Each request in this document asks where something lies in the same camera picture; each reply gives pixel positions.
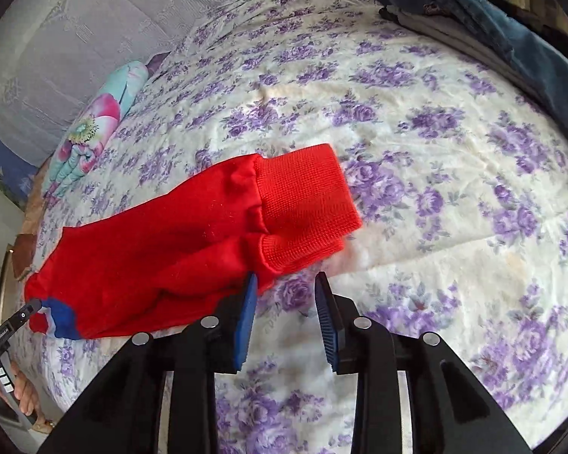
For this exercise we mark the stack of folded jeans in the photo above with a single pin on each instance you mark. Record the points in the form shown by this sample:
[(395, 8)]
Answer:
[(537, 63)]

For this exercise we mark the white lace bed cover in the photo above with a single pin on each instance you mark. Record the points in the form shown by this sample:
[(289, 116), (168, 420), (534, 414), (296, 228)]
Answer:
[(55, 54)]

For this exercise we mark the purple floral bed sheet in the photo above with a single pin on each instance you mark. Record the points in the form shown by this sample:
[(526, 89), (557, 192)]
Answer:
[(461, 181)]

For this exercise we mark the blue pillow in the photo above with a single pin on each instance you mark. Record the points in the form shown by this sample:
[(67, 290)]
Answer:
[(16, 176)]

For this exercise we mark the folded teal floral quilt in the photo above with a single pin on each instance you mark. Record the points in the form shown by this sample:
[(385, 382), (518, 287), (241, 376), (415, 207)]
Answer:
[(87, 137)]

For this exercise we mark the person's left hand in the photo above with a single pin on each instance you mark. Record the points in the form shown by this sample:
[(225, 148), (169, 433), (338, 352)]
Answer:
[(25, 393)]

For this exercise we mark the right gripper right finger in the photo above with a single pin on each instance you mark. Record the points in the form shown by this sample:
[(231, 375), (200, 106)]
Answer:
[(421, 379)]

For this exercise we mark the red track pants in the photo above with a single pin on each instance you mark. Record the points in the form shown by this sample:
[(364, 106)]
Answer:
[(169, 261)]

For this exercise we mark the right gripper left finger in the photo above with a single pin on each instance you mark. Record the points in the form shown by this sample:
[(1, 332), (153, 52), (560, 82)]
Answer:
[(158, 393)]

